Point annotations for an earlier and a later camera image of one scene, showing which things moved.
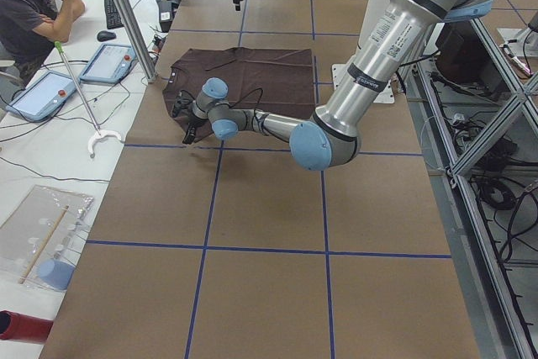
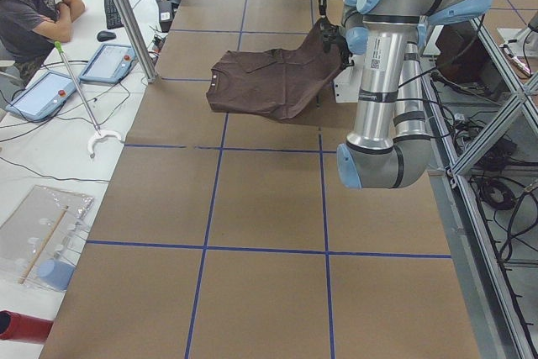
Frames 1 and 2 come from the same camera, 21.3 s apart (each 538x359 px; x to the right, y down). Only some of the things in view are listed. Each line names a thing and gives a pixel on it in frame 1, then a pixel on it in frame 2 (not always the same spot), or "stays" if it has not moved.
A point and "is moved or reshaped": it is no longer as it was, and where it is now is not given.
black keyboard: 112,16 stays
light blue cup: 56,273 stays
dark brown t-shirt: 276,80 is moved or reshaped
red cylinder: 18,327 stays
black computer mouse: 105,35 stays
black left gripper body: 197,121 -> 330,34
